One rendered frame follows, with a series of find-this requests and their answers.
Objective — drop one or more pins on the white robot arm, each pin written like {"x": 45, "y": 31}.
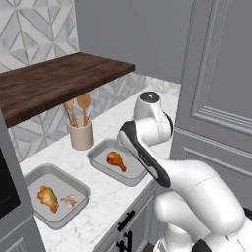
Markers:
{"x": 197, "y": 190}

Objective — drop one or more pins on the brown chicken drumstick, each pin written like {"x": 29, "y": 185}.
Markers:
{"x": 116, "y": 160}

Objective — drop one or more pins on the grey rectangular tupperware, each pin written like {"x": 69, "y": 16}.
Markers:
{"x": 98, "y": 158}
{"x": 59, "y": 190}

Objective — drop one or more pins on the pale garlic bulb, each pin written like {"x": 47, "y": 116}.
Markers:
{"x": 70, "y": 201}

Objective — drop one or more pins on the golden chicken drumstick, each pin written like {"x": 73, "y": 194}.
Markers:
{"x": 48, "y": 198}

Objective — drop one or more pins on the beige utensil pot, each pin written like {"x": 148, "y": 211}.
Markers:
{"x": 80, "y": 136}

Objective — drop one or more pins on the wooden spoon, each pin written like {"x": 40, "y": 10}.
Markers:
{"x": 84, "y": 105}

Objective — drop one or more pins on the wooden spatula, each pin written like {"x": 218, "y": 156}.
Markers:
{"x": 70, "y": 111}

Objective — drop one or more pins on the dark wooden shelf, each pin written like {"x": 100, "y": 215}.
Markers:
{"x": 55, "y": 80}

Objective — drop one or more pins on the grey drawer front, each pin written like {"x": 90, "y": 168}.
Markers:
{"x": 131, "y": 213}

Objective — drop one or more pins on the grey tall cupboard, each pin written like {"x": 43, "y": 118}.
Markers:
{"x": 216, "y": 85}

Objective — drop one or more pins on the grey cupboard door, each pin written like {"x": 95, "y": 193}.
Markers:
{"x": 144, "y": 226}

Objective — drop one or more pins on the black oven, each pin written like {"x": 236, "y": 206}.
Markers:
{"x": 6, "y": 187}

